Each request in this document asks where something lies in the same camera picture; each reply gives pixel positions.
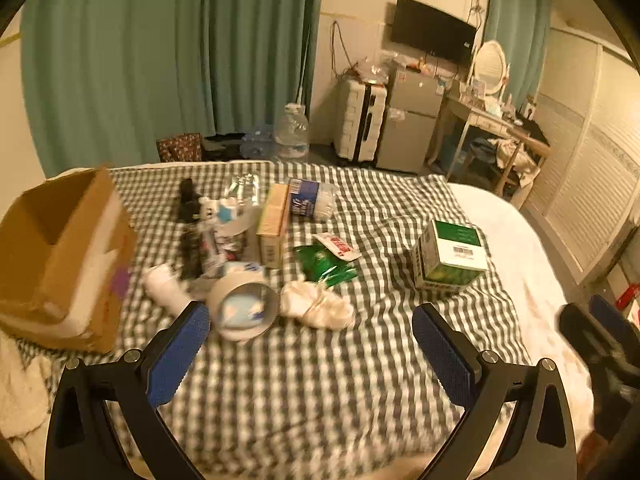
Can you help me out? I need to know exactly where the black wall television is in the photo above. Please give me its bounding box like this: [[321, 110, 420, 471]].
[[390, 0, 477, 66]]

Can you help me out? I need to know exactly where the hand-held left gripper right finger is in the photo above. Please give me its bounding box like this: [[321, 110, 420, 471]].
[[412, 302, 578, 480]]

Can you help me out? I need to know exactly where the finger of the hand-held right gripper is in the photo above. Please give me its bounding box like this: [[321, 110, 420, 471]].
[[589, 294, 640, 346], [559, 304, 621, 361]]

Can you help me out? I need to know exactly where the dark bag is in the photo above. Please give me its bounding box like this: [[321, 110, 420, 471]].
[[202, 134, 246, 161]]

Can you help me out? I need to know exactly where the long black item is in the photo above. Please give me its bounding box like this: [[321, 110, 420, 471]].
[[177, 178, 205, 281]]

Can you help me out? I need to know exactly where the clear empty plastic bottle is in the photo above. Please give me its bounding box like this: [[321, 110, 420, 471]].
[[222, 173, 261, 211]]

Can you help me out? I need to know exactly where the wide green curtain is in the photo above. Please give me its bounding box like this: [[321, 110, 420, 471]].
[[20, 0, 323, 178]]

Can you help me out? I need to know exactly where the white oval mirror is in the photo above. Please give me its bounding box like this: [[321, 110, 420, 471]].
[[470, 40, 511, 96]]

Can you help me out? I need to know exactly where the red object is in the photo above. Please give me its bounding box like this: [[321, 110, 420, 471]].
[[617, 284, 640, 312]]

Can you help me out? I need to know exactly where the clear plastic bag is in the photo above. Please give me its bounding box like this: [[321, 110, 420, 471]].
[[350, 54, 396, 85]]

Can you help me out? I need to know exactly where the narrow green curtain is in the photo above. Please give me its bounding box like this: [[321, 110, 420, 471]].
[[482, 0, 556, 61]]

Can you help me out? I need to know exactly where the blue crumpled plastic bottle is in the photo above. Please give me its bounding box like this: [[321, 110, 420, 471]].
[[241, 125, 276, 161]]

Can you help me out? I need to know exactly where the white vanity desk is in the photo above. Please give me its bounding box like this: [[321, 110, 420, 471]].
[[425, 92, 531, 181]]

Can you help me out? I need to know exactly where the white and blue tube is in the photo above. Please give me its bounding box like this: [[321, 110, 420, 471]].
[[200, 197, 256, 236]]

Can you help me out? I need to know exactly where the white crumpled cloth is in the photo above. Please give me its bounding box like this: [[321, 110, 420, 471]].
[[279, 280, 356, 331]]

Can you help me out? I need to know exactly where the red white sachet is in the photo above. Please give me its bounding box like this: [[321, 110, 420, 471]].
[[312, 232, 362, 262]]

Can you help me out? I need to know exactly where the green white carton box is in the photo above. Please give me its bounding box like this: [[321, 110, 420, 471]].
[[412, 219, 490, 292]]

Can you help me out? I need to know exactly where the green foil packet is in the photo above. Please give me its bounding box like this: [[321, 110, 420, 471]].
[[293, 243, 359, 288]]

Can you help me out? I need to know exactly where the clear plastic packet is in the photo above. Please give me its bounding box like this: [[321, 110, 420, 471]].
[[197, 220, 251, 278]]

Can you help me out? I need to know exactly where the brown cardboard box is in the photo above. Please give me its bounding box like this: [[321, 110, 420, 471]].
[[0, 166, 138, 354]]

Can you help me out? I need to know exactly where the white louvred wardrobe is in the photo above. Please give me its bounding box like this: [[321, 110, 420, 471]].
[[520, 25, 640, 286]]

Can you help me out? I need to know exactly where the white plastic bottle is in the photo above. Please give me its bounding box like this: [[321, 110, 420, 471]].
[[141, 264, 193, 318]]

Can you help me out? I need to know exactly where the grey mini fridge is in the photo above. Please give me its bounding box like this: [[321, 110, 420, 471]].
[[376, 67, 448, 175]]

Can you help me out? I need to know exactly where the yellow carton box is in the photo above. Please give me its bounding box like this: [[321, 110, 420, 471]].
[[256, 182, 292, 269]]

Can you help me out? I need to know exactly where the large clear water jug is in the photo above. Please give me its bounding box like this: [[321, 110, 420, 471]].
[[274, 104, 311, 163]]

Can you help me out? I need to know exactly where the wall cable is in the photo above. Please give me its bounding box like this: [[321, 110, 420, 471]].
[[330, 20, 353, 78]]

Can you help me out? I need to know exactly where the blue label water bottle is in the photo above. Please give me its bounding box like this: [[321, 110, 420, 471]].
[[287, 178, 338, 222]]

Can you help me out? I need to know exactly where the white suitcase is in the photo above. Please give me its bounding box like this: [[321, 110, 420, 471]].
[[334, 79, 390, 163]]

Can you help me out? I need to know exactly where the white knitted blanket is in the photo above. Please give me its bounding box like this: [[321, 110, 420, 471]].
[[0, 332, 63, 466]]

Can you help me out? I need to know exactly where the wooden chair with clothes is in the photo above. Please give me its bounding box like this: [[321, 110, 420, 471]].
[[492, 127, 551, 196]]

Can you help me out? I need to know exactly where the beige tape roll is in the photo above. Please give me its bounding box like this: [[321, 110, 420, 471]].
[[206, 261, 281, 343]]

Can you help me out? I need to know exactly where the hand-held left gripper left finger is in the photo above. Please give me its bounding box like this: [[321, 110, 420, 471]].
[[45, 301, 211, 480]]

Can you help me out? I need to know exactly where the brown patterned gift bag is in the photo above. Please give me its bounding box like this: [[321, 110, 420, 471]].
[[156, 133, 203, 163]]

